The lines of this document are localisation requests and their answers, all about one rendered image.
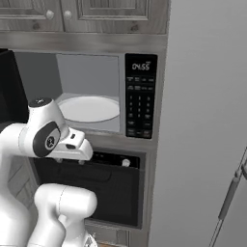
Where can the black built-in oven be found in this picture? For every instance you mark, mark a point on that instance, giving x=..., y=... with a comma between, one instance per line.
x=119, y=193

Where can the silver microwave oven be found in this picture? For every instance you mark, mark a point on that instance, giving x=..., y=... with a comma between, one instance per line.
x=141, y=96

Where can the grey wooden tall cabinet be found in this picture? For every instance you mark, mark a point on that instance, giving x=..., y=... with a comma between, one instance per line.
x=96, y=42

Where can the grey wooden cupboard door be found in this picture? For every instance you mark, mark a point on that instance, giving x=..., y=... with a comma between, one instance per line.
x=22, y=14
x=115, y=16

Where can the white microwave turntable plate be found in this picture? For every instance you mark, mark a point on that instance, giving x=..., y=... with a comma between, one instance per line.
x=90, y=108

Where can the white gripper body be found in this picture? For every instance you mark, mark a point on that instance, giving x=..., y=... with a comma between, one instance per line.
x=80, y=153

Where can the white oven knob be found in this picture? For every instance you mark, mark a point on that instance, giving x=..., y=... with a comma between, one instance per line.
x=126, y=162

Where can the round silver cupboard knob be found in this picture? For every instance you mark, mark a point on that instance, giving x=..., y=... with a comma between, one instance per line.
x=49, y=14
x=67, y=14

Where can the grey wooden drawer front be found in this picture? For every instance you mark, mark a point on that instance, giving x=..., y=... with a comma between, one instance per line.
x=111, y=237

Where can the grey fridge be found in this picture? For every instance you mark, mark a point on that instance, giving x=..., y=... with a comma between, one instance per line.
x=199, y=96

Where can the grey panelled cabinet door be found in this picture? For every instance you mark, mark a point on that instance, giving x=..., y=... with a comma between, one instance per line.
x=21, y=183

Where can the black microwave door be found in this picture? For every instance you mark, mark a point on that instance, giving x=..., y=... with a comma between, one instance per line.
x=9, y=87

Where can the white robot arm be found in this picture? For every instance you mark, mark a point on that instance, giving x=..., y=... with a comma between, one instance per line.
x=16, y=141

